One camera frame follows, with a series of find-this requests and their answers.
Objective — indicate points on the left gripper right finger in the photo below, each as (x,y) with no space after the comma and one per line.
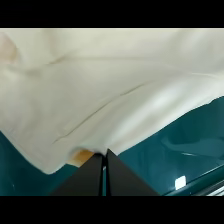
(124,181)

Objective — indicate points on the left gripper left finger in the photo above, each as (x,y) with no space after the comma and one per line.
(87,181)

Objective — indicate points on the white T-shirt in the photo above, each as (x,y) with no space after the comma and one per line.
(100,86)

